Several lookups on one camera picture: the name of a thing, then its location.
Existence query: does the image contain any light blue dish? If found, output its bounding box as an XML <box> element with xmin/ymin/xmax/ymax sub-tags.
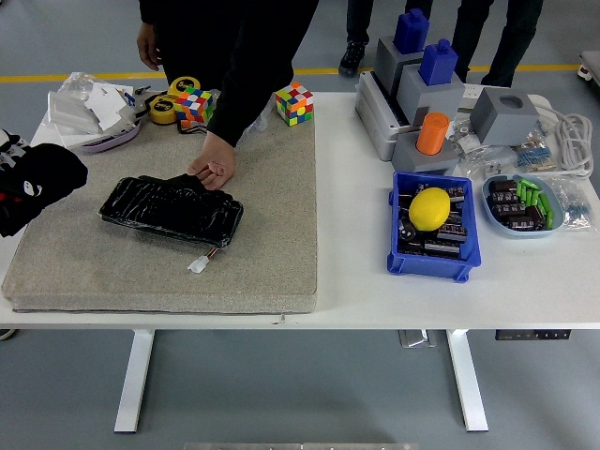
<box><xmin>481</xmin><ymin>173</ymin><xmax>565</xmax><ymax>240</ymax></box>

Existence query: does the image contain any small black tool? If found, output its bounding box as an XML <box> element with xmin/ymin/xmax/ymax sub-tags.
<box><xmin>122</xmin><ymin>84</ymin><xmax>158</xmax><ymax>121</ymax></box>

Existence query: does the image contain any white torn card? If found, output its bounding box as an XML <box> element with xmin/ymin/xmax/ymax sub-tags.
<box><xmin>85</xmin><ymin>82</ymin><xmax>136</xmax><ymax>132</ymax></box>

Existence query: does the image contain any orange cylinder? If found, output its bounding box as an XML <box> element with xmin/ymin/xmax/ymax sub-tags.
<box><xmin>415</xmin><ymin>111</ymin><xmax>451</xmax><ymax>156</ymax></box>

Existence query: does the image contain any purple rimmed plate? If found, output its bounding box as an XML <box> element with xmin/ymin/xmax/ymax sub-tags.
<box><xmin>77</xmin><ymin>119</ymin><xmax>142</xmax><ymax>155</ymax></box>

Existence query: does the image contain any clear plastic wrap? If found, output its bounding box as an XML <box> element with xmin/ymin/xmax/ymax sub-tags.
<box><xmin>243</xmin><ymin>105</ymin><xmax>276</xmax><ymax>137</ymax></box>

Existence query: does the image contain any clear bag with plug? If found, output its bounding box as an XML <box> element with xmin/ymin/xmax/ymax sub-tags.
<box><xmin>457</xmin><ymin>143</ymin><xmax>519</xmax><ymax>182</ymax></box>

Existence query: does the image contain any white table leg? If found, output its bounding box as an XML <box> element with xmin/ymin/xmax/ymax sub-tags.
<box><xmin>445</xmin><ymin>329</ymin><xmax>489</xmax><ymax>433</ymax></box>
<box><xmin>113</xmin><ymin>329</ymin><xmax>157</xmax><ymax>434</ymax></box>

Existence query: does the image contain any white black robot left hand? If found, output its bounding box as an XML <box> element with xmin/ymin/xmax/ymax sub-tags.
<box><xmin>0</xmin><ymin>129</ymin><xmax>30</xmax><ymax>166</ymax></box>

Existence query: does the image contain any colourful puzzle cube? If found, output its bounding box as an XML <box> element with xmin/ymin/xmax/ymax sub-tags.
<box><xmin>274</xmin><ymin>82</ymin><xmax>315</xmax><ymax>128</ymax></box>
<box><xmin>174</xmin><ymin>86</ymin><xmax>216</xmax><ymax>130</ymax></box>

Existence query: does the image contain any person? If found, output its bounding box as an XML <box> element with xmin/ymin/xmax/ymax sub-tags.
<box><xmin>337</xmin><ymin>0</ymin><xmax>435</xmax><ymax>79</ymax></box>
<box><xmin>138</xmin><ymin>0</ymin><xmax>321</xmax><ymax>149</ymax></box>
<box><xmin>452</xmin><ymin>0</ymin><xmax>546</xmax><ymax>88</ymax></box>

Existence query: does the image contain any grey block with round hole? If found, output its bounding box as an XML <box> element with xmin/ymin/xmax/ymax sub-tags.
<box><xmin>470</xmin><ymin>86</ymin><xmax>540</xmax><ymax>146</ymax></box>

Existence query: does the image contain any person's right hand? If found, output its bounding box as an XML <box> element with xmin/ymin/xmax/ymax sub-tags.
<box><xmin>136</xmin><ymin>22</ymin><xmax>163</xmax><ymax>72</ymax></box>

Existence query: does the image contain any white plastic tray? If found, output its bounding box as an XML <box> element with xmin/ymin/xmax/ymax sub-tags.
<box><xmin>46</xmin><ymin>90</ymin><xmax>100</xmax><ymax>136</ymax></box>

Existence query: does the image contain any clear bag of small parts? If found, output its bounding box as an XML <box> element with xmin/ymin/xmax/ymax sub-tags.
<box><xmin>447</xmin><ymin>116</ymin><xmax>484</xmax><ymax>156</ymax></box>

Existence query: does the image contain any metal bracket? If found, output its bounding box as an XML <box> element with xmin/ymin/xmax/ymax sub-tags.
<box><xmin>397</xmin><ymin>329</ymin><xmax>438</xmax><ymax>349</ymax></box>

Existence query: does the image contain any person's left hand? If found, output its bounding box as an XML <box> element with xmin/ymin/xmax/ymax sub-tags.
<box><xmin>186</xmin><ymin>130</ymin><xmax>238</xmax><ymax>192</ymax></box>

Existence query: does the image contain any bag of blue resistors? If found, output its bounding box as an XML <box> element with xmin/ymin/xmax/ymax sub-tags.
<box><xmin>546</xmin><ymin>175</ymin><xmax>596</xmax><ymax>233</ymax></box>
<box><xmin>513</xmin><ymin>122</ymin><xmax>560</xmax><ymax>173</ymax></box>

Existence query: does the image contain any blue bottle-shaped block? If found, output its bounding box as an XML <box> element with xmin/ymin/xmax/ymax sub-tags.
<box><xmin>392</xmin><ymin>7</ymin><xmax>430</xmax><ymax>53</ymax></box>
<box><xmin>418</xmin><ymin>38</ymin><xmax>458</xmax><ymax>87</ymax></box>

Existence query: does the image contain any white connector with wires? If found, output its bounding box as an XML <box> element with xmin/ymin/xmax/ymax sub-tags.
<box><xmin>187</xmin><ymin>247</ymin><xmax>226</xmax><ymax>275</ymax></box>

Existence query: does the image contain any light grey enclosure box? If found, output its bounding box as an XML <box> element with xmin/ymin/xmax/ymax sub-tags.
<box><xmin>354</xmin><ymin>70</ymin><xmax>423</xmax><ymax>163</ymax></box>

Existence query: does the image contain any blue plastic bin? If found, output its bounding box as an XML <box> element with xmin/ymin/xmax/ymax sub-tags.
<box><xmin>386</xmin><ymin>171</ymin><xmax>483</xmax><ymax>283</ymax></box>

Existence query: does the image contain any white power strip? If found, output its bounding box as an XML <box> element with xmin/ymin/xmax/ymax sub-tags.
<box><xmin>457</xmin><ymin>82</ymin><xmax>487</xmax><ymax>124</ymax></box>

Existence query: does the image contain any low grey holder block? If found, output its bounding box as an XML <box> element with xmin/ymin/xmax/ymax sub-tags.
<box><xmin>391</xmin><ymin>132</ymin><xmax>461</xmax><ymax>177</ymax></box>

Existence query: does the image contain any yellow lemon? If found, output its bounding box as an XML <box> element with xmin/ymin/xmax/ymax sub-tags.
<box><xmin>408</xmin><ymin>187</ymin><xmax>452</xmax><ymax>233</ymax></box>

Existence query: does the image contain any grey-brown mat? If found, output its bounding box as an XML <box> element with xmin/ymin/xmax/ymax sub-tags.
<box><xmin>0</xmin><ymin>92</ymin><xmax>319</xmax><ymax>314</ymax></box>

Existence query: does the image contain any yellow tape measure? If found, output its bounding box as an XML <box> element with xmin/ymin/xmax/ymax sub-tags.
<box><xmin>148</xmin><ymin>95</ymin><xmax>177</xmax><ymax>126</ymax></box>
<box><xmin>167</xmin><ymin>76</ymin><xmax>202</xmax><ymax>100</ymax></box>

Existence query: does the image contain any white wheeled cart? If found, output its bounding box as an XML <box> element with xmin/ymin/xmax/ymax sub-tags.
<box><xmin>577</xmin><ymin>50</ymin><xmax>600</xmax><ymax>88</ymax></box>

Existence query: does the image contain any white power cable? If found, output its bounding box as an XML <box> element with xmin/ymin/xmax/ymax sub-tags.
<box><xmin>529</xmin><ymin>93</ymin><xmax>595</xmax><ymax>179</ymax></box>

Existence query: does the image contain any clear plastic bag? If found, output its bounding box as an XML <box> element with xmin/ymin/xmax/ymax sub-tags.
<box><xmin>56</xmin><ymin>71</ymin><xmax>105</xmax><ymax>100</ymax></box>

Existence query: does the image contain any black rag with red tag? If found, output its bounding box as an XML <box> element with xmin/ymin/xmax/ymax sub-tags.
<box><xmin>0</xmin><ymin>142</ymin><xmax>89</xmax><ymax>238</ymax></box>

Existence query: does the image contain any black desk control panel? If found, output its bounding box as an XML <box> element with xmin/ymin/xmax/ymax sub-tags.
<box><xmin>495</xmin><ymin>329</ymin><xmax>572</xmax><ymax>341</ymax></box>

